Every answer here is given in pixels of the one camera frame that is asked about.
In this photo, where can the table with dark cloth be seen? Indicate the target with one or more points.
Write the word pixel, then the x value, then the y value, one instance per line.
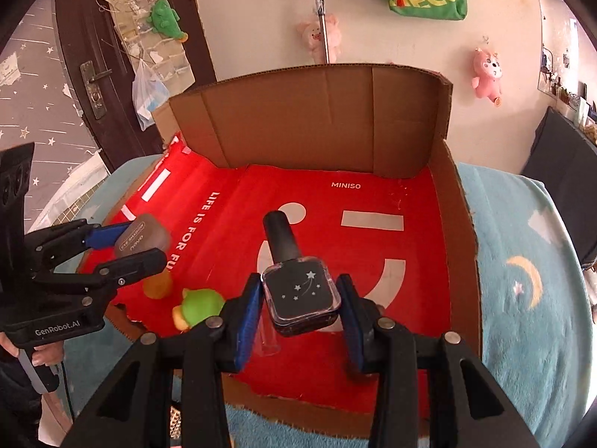
pixel 559 172

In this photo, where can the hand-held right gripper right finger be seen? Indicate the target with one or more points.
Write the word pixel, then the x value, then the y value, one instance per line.
pixel 352 322

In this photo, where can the brown eyeshadow case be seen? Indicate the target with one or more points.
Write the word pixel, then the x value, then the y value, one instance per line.
pixel 149 233

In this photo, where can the dark brown door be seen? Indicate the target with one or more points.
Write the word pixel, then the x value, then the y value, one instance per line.
pixel 84 32

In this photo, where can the white plastic bag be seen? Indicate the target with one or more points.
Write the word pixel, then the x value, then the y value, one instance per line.
pixel 147 98

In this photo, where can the row of cosmetic bottles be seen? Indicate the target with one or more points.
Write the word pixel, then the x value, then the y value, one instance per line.
pixel 583 116

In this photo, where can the beige hanging organizer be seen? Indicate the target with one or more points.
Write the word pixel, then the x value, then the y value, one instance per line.
pixel 140 14

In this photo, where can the pink pig plush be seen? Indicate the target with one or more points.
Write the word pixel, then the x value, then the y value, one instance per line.
pixel 310 32

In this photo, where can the green dinosaur plush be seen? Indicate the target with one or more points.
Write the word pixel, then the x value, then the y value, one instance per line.
pixel 163 18

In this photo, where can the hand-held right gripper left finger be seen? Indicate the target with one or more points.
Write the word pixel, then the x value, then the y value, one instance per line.
pixel 247 322

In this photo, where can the pink deer plush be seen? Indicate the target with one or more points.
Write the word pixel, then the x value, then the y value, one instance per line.
pixel 487 72

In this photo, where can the wall mirror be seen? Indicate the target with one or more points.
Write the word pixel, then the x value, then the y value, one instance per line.
pixel 559 56

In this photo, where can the orange dome soap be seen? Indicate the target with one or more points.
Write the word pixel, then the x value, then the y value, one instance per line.
pixel 158 287

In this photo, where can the red paper bag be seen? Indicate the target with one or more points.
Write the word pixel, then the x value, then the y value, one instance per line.
pixel 429 242

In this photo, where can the brown cardboard box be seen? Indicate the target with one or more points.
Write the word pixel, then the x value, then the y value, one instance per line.
pixel 303 116

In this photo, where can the person's left hand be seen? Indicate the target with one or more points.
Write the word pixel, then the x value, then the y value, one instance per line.
pixel 44 354

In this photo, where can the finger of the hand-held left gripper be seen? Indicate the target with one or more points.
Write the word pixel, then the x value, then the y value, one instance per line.
pixel 140 263
pixel 105 238

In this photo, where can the black nail polish bottle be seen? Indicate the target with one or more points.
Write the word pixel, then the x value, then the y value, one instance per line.
pixel 298 298

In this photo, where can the grey stick with orange cap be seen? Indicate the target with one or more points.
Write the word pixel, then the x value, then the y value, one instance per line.
pixel 322 23

